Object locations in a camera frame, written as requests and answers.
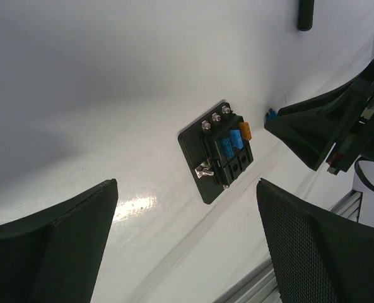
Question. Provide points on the claw hammer black handle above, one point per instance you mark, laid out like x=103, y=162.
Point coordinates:
x=305, y=15

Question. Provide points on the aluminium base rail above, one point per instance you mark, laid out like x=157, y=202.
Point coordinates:
x=300, y=269

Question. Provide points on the black fuse box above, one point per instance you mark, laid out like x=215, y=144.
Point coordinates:
x=215, y=151

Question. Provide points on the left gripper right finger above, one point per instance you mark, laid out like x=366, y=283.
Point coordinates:
x=352, y=247

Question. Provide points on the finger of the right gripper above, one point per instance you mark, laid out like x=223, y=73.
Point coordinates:
x=336, y=127

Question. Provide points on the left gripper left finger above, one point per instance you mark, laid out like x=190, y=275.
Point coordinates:
x=54, y=255

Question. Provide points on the blue fuse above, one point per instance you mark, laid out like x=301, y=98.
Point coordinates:
x=270, y=115

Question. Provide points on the orange fuse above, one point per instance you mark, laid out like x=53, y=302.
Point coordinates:
x=245, y=131

